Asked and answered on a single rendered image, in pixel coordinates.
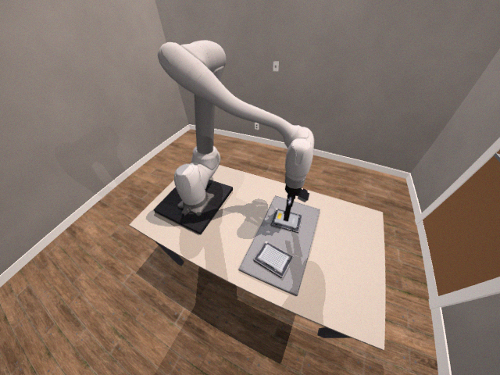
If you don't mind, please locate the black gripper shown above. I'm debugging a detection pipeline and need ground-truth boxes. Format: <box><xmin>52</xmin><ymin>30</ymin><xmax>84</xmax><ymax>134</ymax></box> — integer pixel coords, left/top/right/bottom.
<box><xmin>284</xmin><ymin>185</ymin><xmax>302</xmax><ymax>221</ymax></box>

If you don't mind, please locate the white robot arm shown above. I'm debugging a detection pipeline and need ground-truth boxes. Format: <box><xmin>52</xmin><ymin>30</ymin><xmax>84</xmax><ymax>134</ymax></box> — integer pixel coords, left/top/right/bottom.
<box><xmin>158</xmin><ymin>41</ymin><xmax>314</xmax><ymax>216</ymax></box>

